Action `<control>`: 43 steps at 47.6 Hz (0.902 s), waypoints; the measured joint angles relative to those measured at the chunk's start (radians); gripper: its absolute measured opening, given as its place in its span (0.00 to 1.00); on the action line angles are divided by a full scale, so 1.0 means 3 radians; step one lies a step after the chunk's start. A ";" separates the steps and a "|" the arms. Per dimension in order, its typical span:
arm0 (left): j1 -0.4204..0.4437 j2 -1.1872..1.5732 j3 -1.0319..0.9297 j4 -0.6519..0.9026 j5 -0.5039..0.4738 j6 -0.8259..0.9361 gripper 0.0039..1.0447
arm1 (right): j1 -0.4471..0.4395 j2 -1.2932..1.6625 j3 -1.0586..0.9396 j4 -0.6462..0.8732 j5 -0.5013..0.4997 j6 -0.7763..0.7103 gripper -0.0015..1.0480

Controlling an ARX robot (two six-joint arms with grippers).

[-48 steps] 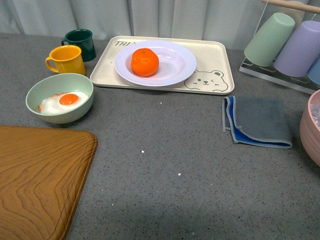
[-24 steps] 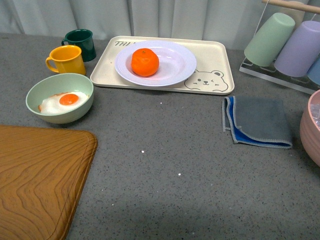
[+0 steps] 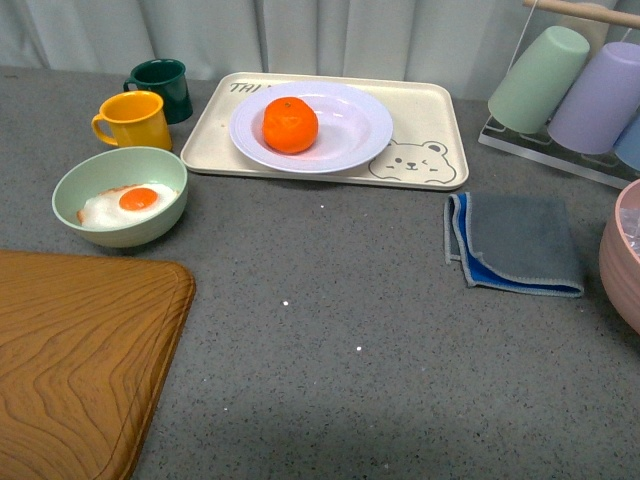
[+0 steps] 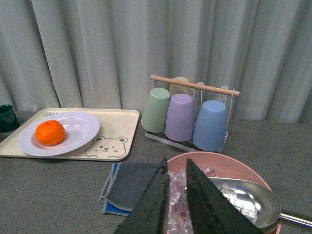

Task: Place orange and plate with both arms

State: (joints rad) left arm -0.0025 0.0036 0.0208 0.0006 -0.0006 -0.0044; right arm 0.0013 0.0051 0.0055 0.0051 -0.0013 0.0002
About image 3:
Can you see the dark green mug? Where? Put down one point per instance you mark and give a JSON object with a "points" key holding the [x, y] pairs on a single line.
{"points": [[167, 78]]}

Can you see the green tumbler cup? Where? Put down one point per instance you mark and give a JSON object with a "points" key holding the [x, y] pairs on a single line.
{"points": [[539, 79]]}

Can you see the grey blue folded cloth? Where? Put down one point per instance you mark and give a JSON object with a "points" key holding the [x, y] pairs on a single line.
{"points": [[520, 244]]}

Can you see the light green bowl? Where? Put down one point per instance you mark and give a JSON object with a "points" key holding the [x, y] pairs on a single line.
{"points": [[117, 168]]}

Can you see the purple tumbler cup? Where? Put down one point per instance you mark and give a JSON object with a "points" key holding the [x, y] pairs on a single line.
{"points": [[601, 102]]}

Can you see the orange mandarin fruit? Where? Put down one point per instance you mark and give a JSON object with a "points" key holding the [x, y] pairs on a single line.
{"points": [[289, 125]]}

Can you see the white round deep plate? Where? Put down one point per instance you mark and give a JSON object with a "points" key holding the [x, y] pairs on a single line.
{"points": [[354, 127]]}

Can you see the toy fried egg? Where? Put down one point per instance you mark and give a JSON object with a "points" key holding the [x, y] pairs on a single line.
{"points": [[124, 206]]}

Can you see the wooden cutting board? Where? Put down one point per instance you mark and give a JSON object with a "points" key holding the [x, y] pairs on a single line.
{"points": [[86, 345]]}

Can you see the blue tumbler cup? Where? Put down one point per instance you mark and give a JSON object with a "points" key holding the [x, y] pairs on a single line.
{"points": [[627, 146]]}

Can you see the acrylic cup rack wooden handle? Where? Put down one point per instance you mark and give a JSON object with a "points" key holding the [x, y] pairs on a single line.
{"points": [[604, 168]]}

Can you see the clear plastic ice cubes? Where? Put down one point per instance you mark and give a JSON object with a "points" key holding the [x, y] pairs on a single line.
{"points": [[630, 226]]}

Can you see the pink bowl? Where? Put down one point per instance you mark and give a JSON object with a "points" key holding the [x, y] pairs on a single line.
{"points": [[618, 263]]}

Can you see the beige bear serving tray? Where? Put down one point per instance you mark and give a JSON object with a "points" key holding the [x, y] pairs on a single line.
{"points": [[425, 150]]}

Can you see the beige tumbler cup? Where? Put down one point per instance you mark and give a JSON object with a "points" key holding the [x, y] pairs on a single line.
{"points": [[593, 31]]}

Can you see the yellow mug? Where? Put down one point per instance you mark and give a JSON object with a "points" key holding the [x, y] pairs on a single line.
{"points": [[134, 118]]}

